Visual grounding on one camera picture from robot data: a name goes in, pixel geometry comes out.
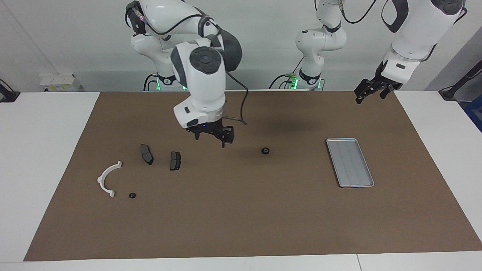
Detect black angled stand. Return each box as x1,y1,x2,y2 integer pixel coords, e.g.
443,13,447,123
439,60,482,101

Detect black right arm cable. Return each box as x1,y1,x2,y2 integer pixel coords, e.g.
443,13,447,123
139,13,249,125

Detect brown table mat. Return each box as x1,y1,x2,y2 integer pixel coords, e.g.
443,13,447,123
23,90,482,262

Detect tapered grey brake pad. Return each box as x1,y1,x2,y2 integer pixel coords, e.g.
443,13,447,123
140,144,154,166

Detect white half-ring bracket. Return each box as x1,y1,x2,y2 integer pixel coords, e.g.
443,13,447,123
97,161,123,198

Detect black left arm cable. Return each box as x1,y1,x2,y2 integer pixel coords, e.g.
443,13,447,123
338,0,378,24

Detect silver ribbed metal tray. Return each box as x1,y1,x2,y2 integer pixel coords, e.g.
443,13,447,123
326,138,375,188

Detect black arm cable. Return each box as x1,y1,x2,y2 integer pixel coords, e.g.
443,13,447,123
338,0,378,24
139,13,249,125

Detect blue box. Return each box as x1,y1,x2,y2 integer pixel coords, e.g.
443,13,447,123
464,96,482,133

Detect black clamp mount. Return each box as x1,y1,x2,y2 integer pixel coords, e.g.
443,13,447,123
0,79,20,103

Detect white power strip box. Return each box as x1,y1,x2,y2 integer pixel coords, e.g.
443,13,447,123
40,73,82,92

